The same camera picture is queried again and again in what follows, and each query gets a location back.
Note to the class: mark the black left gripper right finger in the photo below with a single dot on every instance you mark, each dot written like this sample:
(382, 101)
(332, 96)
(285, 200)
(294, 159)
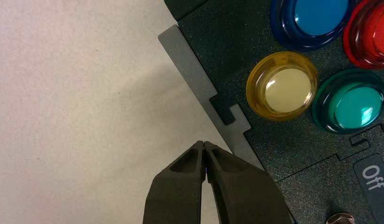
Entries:
(247, 194)

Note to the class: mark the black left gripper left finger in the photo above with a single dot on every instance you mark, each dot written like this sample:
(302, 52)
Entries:
(175, 191)

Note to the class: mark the black button box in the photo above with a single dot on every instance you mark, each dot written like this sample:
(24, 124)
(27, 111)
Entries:
(303, 154)

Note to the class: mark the yellow arcade button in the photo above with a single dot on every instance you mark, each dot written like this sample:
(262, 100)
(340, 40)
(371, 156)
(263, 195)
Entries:
(285, 88)

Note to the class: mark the green arcade button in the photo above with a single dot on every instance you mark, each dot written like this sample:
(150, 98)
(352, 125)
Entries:
(353, 103)

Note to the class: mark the blue arcade button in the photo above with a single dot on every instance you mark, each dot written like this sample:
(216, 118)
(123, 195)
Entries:
(315, 18)

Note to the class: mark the red arcade button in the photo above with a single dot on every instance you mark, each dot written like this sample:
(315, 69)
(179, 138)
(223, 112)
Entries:
(374, 34)

